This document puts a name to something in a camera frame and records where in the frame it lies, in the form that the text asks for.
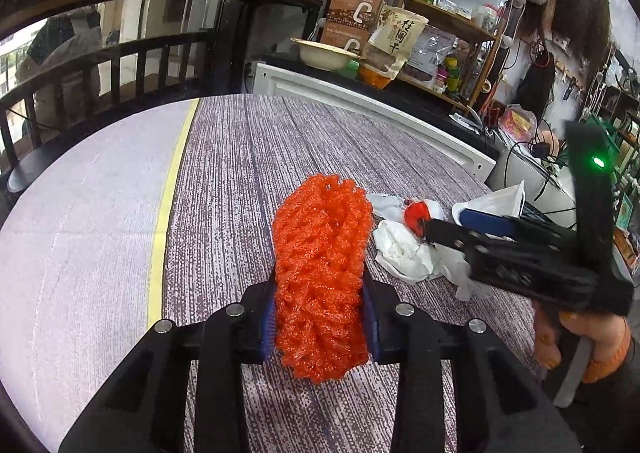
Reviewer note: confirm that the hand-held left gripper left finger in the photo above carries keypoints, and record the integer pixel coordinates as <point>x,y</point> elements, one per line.
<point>267,333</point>

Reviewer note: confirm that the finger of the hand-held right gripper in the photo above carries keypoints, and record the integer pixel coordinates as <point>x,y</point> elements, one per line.
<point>452,234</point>
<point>487,222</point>

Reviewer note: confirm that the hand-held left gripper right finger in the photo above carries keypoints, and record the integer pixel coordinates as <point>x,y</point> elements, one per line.
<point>374,338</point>

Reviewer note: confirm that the white plastic bag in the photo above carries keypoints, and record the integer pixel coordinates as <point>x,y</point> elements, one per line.
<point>492,200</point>

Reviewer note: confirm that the small red wrapper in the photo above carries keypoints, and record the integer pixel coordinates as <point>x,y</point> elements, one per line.
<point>416,217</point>

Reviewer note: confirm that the white tissue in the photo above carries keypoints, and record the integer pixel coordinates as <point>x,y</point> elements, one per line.
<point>410,250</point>

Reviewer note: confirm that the orange foam fruit net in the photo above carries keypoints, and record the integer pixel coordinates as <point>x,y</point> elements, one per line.
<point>320,263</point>

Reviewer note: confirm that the person's right forearm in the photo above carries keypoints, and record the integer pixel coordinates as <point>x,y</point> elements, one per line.
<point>610,353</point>

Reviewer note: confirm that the person's right hand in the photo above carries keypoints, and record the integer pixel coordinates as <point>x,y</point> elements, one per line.
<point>547,338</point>

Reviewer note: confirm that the white printer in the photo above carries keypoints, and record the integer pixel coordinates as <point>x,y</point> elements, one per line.
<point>525,183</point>

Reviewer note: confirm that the pink yellow packet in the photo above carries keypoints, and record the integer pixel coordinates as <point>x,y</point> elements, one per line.
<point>517,123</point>

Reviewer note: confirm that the white cabinet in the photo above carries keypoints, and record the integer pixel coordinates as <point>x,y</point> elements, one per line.
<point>380,113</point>

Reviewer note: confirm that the colourful stacking toy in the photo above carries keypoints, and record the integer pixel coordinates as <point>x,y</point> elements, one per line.
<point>452,75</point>

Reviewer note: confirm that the person's dark trousers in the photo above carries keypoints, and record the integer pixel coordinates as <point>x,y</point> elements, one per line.
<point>600,413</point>

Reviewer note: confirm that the wooden shelf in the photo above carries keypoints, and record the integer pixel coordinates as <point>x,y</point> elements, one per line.
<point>460,25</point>

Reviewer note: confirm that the beige printed paper pouch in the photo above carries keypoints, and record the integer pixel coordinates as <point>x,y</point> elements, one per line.
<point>397,40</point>

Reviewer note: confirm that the beige bowl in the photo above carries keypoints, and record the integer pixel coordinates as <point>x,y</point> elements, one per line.
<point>325,53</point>

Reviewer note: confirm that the brown coffee box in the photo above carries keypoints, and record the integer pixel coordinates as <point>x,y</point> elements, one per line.
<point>350,8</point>

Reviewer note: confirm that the dark wooden railing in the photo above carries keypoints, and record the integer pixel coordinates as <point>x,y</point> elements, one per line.
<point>100,58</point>

